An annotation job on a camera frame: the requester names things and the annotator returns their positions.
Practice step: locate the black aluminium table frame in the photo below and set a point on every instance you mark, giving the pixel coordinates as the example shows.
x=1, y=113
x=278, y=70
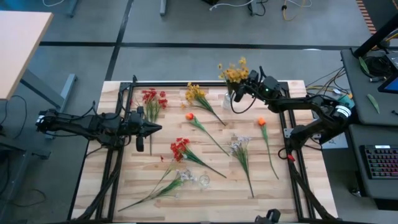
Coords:
x=174, y=84

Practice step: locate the grey keyboard desk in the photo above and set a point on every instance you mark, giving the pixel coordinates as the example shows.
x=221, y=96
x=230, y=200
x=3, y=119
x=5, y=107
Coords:
x=354, y=161

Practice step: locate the ribbed clear glass vase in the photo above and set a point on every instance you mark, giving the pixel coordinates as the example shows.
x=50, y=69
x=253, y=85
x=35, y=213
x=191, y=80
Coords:
x=226, y=104

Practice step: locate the black tablet screen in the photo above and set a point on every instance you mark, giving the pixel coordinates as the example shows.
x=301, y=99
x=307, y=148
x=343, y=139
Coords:
x=390, y=85

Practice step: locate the yellow artificial flower bunch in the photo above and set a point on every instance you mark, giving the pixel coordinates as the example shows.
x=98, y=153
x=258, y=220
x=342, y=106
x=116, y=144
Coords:
x=194, y=93
x=234, y=74

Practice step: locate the light wooden desk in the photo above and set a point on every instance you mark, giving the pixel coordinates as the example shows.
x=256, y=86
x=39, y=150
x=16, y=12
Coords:
x=21, y=46

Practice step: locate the loose red flower petal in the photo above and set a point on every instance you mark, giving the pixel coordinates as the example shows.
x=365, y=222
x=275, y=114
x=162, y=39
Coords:
x=161, y=158

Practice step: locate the grey table leg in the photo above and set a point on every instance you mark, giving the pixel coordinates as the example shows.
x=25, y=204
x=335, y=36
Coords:
x=163, y=7
x=72, y=7

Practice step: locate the black slanted pole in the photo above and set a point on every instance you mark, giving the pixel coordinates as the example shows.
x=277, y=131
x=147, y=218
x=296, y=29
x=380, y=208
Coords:
x=376, y=35

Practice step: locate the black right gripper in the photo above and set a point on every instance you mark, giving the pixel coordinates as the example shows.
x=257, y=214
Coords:
x=254, y=81

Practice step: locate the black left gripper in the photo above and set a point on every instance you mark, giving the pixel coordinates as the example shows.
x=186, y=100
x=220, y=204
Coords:
x=135, y=124

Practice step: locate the orange artificial tulip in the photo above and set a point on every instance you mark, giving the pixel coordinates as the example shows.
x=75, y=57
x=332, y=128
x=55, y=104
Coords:
x=261, y=121
x=189, y=116

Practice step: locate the black backlit keyboard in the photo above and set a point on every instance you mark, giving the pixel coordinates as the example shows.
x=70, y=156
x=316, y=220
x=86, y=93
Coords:
x=379, y=161

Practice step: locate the silver metal plate with holes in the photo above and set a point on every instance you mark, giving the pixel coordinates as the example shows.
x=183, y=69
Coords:
x=287, y=133

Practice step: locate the white artificial flower bunch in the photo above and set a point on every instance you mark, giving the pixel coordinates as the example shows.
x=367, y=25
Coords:
x=241, y=149
x=185, y=176

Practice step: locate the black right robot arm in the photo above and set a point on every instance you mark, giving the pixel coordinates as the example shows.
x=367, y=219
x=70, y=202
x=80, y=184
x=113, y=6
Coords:
x=311, y=105

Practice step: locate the loose green leaf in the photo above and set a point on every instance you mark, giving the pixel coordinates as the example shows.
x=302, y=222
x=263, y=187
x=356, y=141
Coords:
x=363, y=65
x=373, y=103

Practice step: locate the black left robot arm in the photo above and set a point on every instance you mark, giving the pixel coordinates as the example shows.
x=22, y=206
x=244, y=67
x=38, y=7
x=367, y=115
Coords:
x=77, y=124

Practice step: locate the black device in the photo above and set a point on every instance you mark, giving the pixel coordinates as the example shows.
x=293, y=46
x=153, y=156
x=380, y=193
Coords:
x=269, y=216

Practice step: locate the grey side table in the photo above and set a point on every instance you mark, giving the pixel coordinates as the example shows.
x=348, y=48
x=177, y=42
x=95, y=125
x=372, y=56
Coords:
x=357, y=93

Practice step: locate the smooth clear glass carafe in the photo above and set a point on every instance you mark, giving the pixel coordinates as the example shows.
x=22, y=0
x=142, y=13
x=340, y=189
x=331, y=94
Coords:
x=204, y=180

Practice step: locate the grey desk leg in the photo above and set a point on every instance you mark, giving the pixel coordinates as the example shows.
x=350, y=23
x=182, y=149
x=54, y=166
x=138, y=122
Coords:
x=66, y=90

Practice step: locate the black clamp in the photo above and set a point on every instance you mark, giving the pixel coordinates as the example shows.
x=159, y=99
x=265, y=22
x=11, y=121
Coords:
x=134, y=79

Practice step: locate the red artificial flower bunch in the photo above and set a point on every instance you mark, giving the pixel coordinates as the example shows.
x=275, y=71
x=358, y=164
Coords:
x=178, y=149
x=154, y=96

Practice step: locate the black mat with orange stripes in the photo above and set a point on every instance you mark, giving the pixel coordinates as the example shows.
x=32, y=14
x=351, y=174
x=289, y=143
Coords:
x=382, y=9

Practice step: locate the black desk base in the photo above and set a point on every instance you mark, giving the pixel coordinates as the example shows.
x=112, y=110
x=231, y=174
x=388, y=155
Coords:
x=18, y=149

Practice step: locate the grey base sheet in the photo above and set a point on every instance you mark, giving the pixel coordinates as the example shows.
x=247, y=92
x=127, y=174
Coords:
x=335, y=143

